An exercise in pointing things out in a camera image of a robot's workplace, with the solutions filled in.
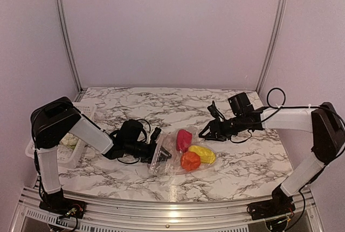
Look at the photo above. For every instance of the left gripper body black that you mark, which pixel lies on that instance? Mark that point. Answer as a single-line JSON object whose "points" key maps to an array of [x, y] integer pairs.
{"points": [[146, 155]]}

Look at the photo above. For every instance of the clear zip top bag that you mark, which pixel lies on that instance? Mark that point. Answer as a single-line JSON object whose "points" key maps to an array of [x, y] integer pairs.
{"points": [[173, 166]]}

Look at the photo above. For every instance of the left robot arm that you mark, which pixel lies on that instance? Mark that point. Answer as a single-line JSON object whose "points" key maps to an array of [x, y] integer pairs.
{"points": [[51, 122]]}

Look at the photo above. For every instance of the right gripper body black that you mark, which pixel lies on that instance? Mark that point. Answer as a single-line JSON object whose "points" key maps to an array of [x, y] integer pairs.
{"points": [[224, 132]]}

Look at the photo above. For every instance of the red fake pepper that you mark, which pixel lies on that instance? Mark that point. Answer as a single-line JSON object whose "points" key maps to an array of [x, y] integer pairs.
{"points": [[183, 140]]}

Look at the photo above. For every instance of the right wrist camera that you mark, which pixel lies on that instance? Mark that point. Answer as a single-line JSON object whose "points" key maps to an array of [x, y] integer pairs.
{"points": [[215, 112]]}

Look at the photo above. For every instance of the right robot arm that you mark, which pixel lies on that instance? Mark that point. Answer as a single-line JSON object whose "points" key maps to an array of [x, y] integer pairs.
{"points": [[322, 122]]}

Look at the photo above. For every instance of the white perforated plastic basket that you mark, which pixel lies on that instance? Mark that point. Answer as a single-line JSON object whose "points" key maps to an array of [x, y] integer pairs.
{"points": [[67, 157]]}

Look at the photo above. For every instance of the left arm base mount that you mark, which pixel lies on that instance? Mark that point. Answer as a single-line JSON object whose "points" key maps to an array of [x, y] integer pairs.
{"points": [[65, 207]]}

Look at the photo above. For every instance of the left aluminium frame post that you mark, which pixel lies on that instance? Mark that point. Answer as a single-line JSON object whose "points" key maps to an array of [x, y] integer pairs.
{"points": [[67, 45]]}

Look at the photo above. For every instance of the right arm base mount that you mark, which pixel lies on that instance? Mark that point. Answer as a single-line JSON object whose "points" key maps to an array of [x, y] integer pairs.
{"points": [[267, 209]]}

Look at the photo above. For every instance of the aluminium frame post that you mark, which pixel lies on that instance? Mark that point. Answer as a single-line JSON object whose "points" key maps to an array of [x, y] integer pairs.
{"points": [[67, 45], [277, 23]]}

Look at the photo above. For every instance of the front aluminium frame rail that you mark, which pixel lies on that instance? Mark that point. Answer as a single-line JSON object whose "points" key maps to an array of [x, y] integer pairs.
{"points": [[107, 214]]}

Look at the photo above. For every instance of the right aluminium frame post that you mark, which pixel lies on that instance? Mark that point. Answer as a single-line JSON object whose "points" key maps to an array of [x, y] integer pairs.
{"points": [[277, 23]]}

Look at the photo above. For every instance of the orange fake tomato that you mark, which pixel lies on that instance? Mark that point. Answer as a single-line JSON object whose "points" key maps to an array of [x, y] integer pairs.
{"points": [[190, 161]]}

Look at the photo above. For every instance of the white fake cauliflower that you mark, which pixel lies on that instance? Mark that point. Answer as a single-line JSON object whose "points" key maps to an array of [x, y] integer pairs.
{"points": [[69, 140]]}

